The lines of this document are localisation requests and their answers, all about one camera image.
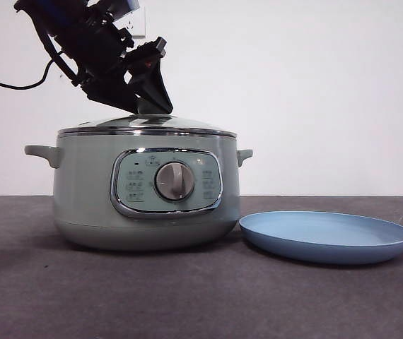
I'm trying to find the glass lid with green knob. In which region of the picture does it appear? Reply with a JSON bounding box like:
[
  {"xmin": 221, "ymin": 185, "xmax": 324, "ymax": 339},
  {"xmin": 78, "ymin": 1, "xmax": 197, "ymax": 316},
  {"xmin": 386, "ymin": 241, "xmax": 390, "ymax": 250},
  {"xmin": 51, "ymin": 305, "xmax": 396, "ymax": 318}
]
[{"xmin": 58, "ymin": 98, "xmax": 238, "ymax": 138}]

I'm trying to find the pale green electric steamer pot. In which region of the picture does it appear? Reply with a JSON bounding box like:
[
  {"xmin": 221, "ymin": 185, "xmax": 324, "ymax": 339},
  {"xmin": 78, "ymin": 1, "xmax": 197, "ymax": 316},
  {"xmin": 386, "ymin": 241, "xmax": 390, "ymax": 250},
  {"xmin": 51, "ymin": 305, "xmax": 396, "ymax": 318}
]
[{"xmin": 23, "ymin": 129, "xmax": 255, "ymax": 252}]

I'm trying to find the blue round plate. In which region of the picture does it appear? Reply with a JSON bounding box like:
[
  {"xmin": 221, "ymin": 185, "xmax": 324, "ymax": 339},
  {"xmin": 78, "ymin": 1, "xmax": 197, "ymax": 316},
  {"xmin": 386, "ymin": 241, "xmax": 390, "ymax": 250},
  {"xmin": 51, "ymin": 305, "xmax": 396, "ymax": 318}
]
[{"xmin": 239, "ymin": 210, "xmax": 403, "ymax": 266}]

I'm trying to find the white wall socket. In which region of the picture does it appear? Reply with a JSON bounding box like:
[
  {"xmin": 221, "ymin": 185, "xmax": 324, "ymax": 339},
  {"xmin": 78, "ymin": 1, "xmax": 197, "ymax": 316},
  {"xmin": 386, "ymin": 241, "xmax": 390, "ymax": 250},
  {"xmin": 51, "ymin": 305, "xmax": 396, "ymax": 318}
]
[{"xmin": 127, "ymin": 6, "xmax": 147, "ymax": 39}]

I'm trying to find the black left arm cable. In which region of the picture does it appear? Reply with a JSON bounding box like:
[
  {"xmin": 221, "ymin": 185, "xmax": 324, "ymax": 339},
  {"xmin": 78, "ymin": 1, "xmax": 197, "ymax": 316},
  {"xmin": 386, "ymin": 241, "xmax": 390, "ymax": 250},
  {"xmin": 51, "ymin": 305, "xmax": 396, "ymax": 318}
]
[{"xmin": 0, "ymin": 58, "xmax": 56, "ymax": 89}]

